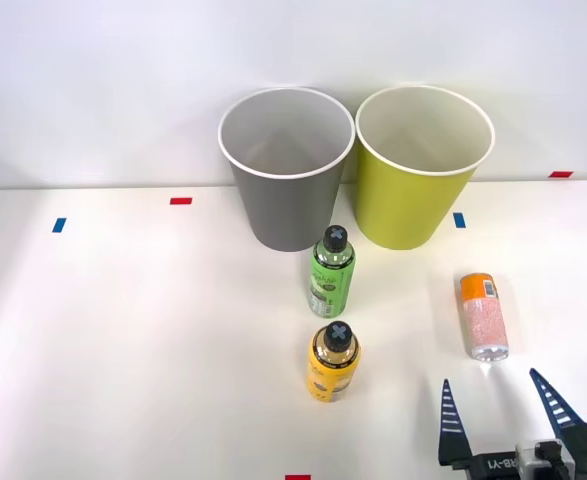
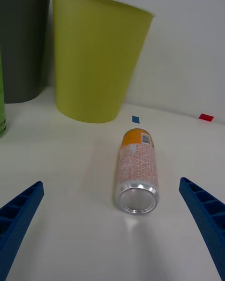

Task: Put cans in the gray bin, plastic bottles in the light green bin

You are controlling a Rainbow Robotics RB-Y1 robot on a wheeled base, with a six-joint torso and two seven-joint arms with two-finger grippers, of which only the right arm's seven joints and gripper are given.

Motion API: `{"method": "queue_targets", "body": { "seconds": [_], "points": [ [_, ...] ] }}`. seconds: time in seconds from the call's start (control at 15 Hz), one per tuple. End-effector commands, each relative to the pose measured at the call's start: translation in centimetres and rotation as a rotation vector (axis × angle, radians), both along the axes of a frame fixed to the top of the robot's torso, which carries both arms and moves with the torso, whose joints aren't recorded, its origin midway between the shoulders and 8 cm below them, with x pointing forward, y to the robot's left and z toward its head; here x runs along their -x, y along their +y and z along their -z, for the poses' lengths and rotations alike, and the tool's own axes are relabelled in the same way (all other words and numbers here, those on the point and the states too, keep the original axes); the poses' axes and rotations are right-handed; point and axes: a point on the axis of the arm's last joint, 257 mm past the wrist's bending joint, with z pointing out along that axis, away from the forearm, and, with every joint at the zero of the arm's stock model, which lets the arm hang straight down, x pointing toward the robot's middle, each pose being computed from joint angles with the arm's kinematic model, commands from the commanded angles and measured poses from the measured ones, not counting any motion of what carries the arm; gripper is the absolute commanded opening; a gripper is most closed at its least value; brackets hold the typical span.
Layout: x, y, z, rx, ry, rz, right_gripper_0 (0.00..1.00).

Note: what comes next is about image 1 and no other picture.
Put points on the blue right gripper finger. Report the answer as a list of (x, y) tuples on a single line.
[(573, 435), (453, 440)]

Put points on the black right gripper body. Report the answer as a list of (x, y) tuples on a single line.
[(493, 469)]

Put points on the orange and pink drink can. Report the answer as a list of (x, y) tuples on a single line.
[(484, 315)]

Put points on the yellow label plastic bottle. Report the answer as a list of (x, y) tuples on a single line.
[(332, 372)]

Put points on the green label plastic bottle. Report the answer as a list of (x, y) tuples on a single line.
[(330, 280)]

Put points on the yellow-green plastic waste bin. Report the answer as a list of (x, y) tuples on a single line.
[(403, 205)]

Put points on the grey plastic waste bin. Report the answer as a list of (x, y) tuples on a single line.
[(288, 210)]

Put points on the pale grey wrist camera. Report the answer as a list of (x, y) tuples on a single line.
[(527, 452)]

